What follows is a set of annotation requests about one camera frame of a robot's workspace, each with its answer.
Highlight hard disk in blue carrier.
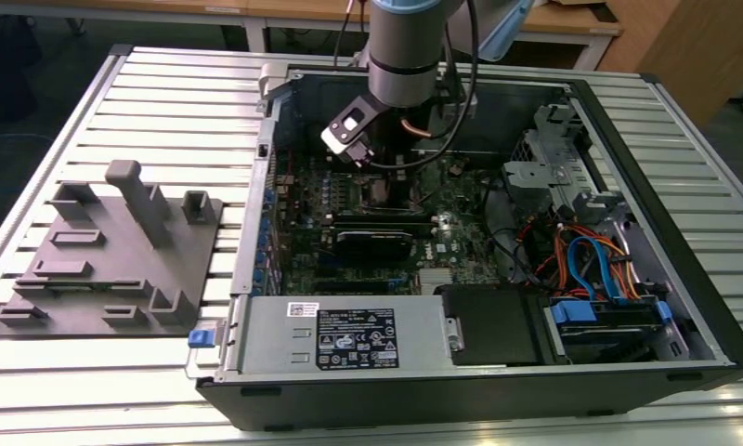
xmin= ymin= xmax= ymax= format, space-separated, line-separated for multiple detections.
xmin=547 ymin=299 xmax=670 ymax=363

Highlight wooden desk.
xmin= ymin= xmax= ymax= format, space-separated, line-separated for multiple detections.
xmin=35 ymin=0 xmax=624 ymax=71

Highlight black wire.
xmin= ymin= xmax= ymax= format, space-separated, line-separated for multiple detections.
xmin=480 ymin=174 xmax=552 ymax=285

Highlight thin dark arm cable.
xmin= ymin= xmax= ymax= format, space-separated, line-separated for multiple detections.
xmin=330 ymin=0 xmax=367 ymax=69

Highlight silver power supply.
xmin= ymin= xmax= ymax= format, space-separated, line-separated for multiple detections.
xmin=219 ymin=295 xmax=456 ymax=375

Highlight orange wire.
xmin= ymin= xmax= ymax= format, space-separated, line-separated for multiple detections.
xmin=592 ymin=234 xmax=658 ymax=303
xmin=535 ymin=223 xmax=595 ymax=299

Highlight black graphics card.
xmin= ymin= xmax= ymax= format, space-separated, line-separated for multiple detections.
xmin=332 ymin=230 xmax=416 ymax=264

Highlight black PC case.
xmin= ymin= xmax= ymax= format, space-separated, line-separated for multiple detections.
xmin=194 ymin=62 xmax=743 ymax=433

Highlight grey metal drive cage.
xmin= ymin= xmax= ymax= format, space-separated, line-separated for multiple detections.
xmin=500 ymin=104 xmax=632 ymax=224

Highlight green motherboard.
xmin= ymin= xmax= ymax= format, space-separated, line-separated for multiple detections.
xmin=271 ymin=138 xmax=515 ymax=298

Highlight grey parts rack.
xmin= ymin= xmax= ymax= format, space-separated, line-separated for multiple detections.
xmin=0 ymin=159 xmax=224 ymax=336

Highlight blue wire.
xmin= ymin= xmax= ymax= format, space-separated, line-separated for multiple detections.
xmin=566 ymin=236 xmax=624 ymax=303

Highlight CPU socket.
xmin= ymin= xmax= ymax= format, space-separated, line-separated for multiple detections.
xmin=352 ymin=174 xmax=434 ymax=217

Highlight beige case lever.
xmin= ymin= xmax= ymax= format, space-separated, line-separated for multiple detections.
xmin=256 ymin=63 xmax=291 ymax=112

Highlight wooden cabinet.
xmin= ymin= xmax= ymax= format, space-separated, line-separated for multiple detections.
xmin=599 ymin=0 xmax=743 ymax=126

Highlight black expansion slot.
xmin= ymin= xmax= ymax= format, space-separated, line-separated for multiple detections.
xmin=312 ymin=278 xmax=410 ymax=295

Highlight black RAM slot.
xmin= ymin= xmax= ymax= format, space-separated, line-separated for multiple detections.
xmin=331 ymin=211 xmax=434 ymax=224
xmin=331 ymin=222 xmax=434 ymax=233

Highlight blue floor cable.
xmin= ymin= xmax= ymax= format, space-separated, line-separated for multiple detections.
xmin=0 ymin=132 xmax=57 ymax=145

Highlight black plastic shroud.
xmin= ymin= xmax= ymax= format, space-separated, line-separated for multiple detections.
xmin=432 ymin=283 xmax=562 ymax=368

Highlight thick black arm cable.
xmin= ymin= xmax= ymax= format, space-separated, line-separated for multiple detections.
xmin=363 ymin=0 xmax=479 ymax=169

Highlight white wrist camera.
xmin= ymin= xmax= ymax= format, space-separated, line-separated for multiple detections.
xmin=319 ymin=95 xmax=379 ymax=166

